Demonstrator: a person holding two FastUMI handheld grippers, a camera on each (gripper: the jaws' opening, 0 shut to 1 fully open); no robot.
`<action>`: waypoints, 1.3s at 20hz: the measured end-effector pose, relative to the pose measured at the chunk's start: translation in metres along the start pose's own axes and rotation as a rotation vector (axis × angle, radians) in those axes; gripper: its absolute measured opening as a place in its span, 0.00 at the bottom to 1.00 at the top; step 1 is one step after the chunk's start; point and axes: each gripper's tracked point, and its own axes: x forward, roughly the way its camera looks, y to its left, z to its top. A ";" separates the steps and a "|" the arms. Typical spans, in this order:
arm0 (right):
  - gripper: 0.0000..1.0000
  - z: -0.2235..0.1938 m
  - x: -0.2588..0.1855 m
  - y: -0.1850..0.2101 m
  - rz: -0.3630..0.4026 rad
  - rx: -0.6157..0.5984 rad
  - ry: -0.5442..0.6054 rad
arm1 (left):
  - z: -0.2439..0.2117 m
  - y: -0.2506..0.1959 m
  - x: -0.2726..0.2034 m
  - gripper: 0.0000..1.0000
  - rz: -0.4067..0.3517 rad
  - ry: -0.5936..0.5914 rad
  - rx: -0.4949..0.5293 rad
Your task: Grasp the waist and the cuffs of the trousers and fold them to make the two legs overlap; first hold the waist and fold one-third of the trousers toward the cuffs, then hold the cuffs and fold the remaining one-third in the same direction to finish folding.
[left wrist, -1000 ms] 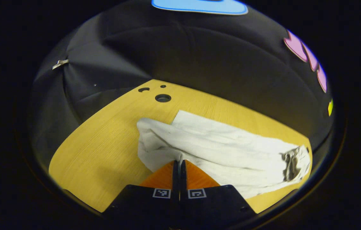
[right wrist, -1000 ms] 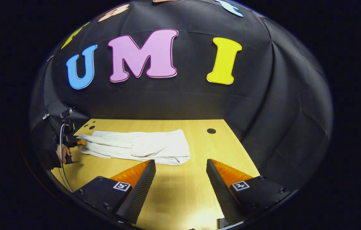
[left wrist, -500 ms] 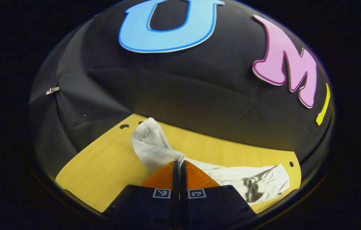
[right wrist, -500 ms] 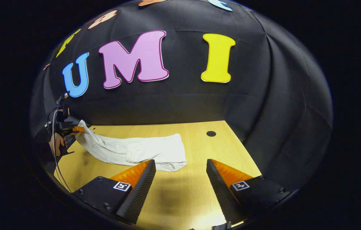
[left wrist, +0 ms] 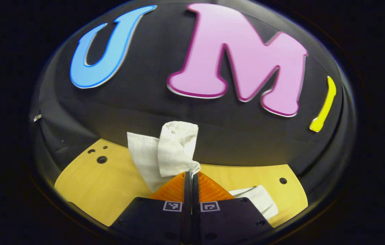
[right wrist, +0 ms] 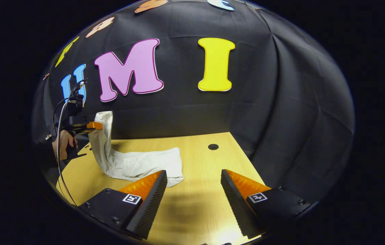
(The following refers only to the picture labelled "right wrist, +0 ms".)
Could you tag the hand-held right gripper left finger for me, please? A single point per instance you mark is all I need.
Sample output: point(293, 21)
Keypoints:
point(149, 207)

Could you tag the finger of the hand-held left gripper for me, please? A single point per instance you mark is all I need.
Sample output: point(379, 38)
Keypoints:
point(94, 125)

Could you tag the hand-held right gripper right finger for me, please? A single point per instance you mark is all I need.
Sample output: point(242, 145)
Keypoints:
point(236, 204)

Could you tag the white jeans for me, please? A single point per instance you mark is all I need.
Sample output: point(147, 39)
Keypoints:
point(134, 165)

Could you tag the black backdrop cloth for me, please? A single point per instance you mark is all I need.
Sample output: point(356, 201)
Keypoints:
point(185, 112)

